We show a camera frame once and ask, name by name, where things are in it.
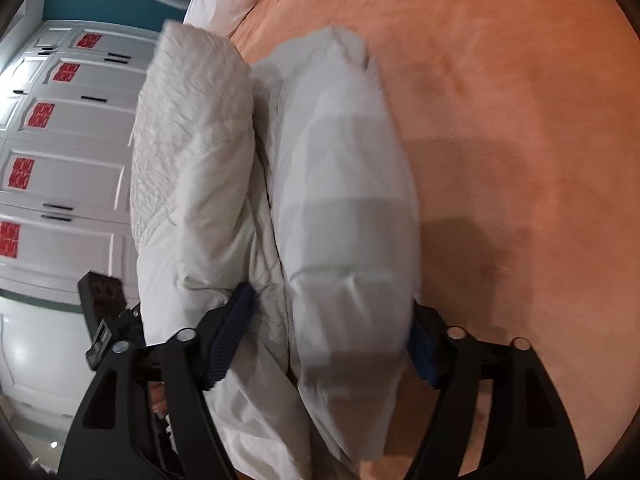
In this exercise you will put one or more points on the red paper sticker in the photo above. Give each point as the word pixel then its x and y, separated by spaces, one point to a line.
pixel 63 71
pixel 9 240
pixel 87 40
pixel 39 114
pixel 22 173

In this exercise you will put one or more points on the white quilted blanket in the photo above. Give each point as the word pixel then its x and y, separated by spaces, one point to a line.
pixel 340 210

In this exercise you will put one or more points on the person's left hand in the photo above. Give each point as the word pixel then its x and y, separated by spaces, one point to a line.
pixel 161 402

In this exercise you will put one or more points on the orange velvet bedspread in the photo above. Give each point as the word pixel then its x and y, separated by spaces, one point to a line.
pixel 500 110

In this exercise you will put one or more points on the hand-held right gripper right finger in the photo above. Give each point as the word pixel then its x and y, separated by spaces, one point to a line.
pixel 424 355

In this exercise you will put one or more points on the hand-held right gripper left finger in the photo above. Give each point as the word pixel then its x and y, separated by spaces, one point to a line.
pixel 231 332

